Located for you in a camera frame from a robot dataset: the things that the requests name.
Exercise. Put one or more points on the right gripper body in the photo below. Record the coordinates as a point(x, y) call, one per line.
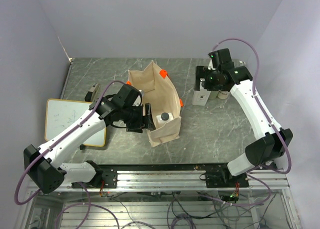
point(211, 81)

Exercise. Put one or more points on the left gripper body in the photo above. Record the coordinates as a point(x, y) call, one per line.
point(135, 119)

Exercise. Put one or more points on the beige bottle wooden cap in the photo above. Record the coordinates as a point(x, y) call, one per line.
point(223, 95)
point(213, 95)

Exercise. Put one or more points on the white bottle grey cap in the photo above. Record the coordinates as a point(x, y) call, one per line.
point(163, 118)
point(201, 96)

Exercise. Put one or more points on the beige canvas tote bag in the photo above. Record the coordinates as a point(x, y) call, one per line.
point(162, 95)

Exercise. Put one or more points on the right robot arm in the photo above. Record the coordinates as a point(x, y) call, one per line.
point(271, 139)

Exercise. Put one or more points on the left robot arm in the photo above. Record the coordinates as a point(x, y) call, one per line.
point(45, 164)

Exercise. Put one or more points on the whiteboard eraser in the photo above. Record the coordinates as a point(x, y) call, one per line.
point(92, 92)

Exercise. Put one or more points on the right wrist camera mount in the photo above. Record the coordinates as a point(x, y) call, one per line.
point(212, 63)

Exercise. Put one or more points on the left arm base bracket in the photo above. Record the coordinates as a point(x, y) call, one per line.
point(106, 179)

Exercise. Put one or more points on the aluminium mounting rail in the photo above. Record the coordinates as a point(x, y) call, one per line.
point(139, 181)

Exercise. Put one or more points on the small whiteboard yellow frame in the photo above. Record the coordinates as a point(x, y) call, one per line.
point(63, 114)

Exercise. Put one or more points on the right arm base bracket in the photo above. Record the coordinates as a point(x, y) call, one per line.
point(223, 179)

